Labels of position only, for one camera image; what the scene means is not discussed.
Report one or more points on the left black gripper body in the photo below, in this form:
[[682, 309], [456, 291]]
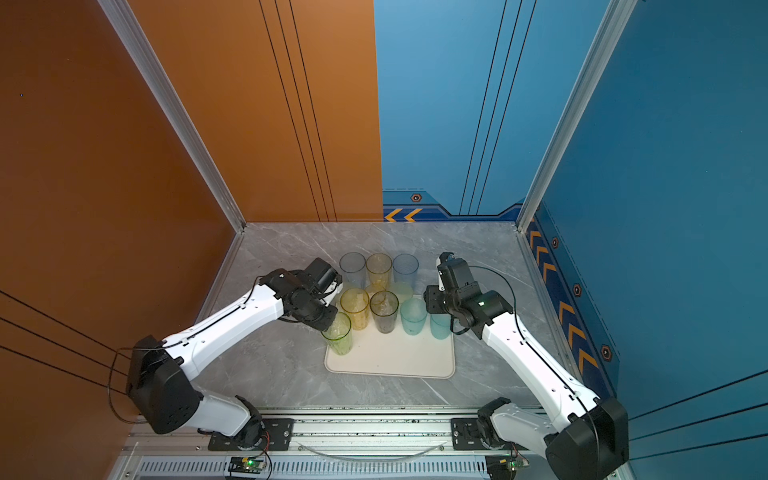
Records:
[[320, 314]]

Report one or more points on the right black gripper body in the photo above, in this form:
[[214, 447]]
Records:
[[440, 302]]

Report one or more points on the teal glass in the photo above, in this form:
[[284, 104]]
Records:
[[440, 326], [413, 315]]

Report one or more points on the tall amber glass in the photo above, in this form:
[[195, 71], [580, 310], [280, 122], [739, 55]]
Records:
[[355, 303]]

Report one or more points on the tall green glass back row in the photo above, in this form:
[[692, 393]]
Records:
[[338, 335]]

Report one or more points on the tall blue glass back row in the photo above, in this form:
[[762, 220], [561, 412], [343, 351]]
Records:
[[405, 268]]

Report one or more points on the dark smoky grey glass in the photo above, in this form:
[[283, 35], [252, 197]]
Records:
[[384, 306]]

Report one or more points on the short light green glass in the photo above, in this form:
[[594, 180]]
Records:
[[403, 291]]

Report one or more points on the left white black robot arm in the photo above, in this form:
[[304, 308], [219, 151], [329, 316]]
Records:
[[160, 382]]

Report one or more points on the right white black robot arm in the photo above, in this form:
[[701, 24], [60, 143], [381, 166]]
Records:
[[581, 435]]

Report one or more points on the white rectangular plastic tray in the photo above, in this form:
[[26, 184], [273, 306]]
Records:
[[395, 354]]

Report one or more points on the tall grey-blue glass back row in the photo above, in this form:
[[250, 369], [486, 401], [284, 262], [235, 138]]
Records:
[[353, 270]]

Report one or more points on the tall yellow glass back row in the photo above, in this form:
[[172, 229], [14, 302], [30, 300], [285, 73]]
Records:
[[378, 267]]

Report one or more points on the right green circuit board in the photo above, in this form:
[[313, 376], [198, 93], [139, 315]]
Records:
[[505, 467]]

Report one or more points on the green circuit board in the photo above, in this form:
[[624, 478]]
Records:
[[247, 467], [505, 467]]

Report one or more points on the left green circuit board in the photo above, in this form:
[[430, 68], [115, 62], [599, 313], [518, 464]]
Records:
[[247, 467]]

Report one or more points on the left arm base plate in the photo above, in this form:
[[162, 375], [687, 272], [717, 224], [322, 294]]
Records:
[[273, 435]]

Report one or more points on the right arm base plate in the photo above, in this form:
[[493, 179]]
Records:
[[466, 435]]

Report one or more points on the aluminium front rail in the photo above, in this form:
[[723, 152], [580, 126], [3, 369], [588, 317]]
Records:
[[328, 443]]

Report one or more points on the left aluminium corner post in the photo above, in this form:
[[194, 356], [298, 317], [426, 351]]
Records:
[[126, 25]]

